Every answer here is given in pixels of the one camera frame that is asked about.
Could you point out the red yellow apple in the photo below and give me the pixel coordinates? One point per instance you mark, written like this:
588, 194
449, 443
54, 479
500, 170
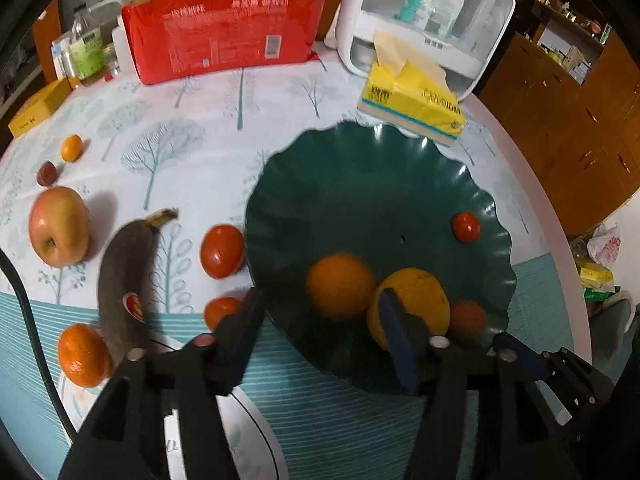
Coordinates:
59, 225

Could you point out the white plastic bottle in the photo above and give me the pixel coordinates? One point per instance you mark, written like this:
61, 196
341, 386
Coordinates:
122, 42

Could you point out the green label bottle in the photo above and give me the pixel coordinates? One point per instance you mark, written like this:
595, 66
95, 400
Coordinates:
87, 52

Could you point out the dark green scalloped plate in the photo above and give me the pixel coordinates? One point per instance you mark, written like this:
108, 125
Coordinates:
360, 195

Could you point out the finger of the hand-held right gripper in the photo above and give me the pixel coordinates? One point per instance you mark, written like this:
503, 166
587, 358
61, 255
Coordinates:
527, 360

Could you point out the clear white bottle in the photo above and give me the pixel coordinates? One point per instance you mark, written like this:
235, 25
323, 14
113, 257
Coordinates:
446, 2

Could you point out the wooden shelf with items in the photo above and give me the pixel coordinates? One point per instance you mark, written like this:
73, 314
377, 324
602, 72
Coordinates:
570, 25

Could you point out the round orange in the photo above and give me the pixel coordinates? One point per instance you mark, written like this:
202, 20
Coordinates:
340, 287

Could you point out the red plastic package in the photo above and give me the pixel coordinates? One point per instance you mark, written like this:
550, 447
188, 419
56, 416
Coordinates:
220, 35

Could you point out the teal bottle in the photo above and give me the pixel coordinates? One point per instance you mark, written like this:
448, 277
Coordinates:
415, 2

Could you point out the white blue small box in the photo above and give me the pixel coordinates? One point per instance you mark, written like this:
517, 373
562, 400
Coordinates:
60, 57

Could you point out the small orange kumquat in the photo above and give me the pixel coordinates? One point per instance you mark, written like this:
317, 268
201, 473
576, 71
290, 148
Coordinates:
71, 147

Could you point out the yellow green package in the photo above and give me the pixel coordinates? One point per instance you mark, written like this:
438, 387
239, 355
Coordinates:
596, 280

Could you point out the yellow cardboard box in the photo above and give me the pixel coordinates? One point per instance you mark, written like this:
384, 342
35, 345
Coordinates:
37, 107

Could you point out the yellow citrus fruit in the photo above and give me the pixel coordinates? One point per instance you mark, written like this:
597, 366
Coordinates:
422, 297

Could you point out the white red plastic bag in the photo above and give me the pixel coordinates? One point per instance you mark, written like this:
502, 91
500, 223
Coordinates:
605, 245

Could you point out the overripe dark banana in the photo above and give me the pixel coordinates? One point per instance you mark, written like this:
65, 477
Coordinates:
122, 280

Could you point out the large red tomato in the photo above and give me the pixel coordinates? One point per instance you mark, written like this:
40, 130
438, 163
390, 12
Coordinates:
222, 251

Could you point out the tree print tablecloth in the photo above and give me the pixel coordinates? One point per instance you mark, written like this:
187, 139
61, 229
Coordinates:
200, 160

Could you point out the white storage box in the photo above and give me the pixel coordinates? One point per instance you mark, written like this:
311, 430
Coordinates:
355, 15

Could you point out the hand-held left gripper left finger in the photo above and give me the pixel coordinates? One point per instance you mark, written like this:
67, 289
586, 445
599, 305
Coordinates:
245, 340

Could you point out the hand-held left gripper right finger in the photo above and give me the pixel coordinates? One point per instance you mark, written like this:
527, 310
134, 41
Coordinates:
400, 345

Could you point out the small red tomato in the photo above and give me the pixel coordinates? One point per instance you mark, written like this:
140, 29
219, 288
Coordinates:
220, 310
466, 226
467, 317

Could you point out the orange tangerine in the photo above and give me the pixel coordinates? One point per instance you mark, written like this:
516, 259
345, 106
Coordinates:
82, 355

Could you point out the yellow tissue box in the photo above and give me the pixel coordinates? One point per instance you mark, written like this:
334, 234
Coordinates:
415, 97

